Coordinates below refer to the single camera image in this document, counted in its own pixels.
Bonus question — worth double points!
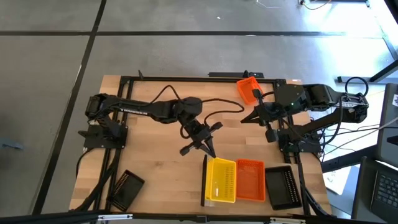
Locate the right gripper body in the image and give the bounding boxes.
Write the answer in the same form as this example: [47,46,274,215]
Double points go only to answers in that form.
[257,101,282,125]

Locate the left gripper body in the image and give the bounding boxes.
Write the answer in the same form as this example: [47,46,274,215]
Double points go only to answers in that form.
[186,119,215,144]

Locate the orange plastic perforated basket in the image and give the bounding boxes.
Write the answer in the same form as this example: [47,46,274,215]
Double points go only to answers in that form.
[235,158,267,202]
[236,76,264,106]

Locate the yellow plastic perforated basket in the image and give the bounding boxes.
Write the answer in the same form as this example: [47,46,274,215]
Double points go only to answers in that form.
[205,156,238,204]

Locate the black plastic perforated basket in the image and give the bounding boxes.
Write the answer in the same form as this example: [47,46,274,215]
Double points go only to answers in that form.
[264,165,303,211]
[106,169,146,213]

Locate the black diagonal floor beam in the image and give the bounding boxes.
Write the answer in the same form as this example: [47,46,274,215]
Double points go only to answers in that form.
[322,146,377,174]

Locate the white paper sheet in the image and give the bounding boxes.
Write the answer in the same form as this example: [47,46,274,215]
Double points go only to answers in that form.
[322,167,352,195]

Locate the dark grey monitor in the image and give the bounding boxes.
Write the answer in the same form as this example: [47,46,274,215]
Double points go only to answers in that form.
[374,82,398,169]

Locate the black floor stand leg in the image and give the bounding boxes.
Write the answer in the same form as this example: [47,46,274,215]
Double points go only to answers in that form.
[337,58,398,84]

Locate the black laptop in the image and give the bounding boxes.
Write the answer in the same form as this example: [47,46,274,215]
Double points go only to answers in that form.
[371,169,398,223]

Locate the black aluminium crossbeam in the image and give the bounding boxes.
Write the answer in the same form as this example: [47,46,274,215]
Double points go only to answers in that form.
[0,210,398,224]

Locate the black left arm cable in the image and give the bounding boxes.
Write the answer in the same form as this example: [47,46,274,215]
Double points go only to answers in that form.
[149,84,246,139]

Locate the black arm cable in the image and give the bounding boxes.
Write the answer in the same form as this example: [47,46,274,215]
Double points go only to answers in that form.
[320,76,371,156]
[149,84,246,139]

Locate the black aluminium table frame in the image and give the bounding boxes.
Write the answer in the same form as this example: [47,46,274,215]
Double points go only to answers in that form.
[73,74,335,218]

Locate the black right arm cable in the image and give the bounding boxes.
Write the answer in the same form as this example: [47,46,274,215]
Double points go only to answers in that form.
[320,76,371,156]

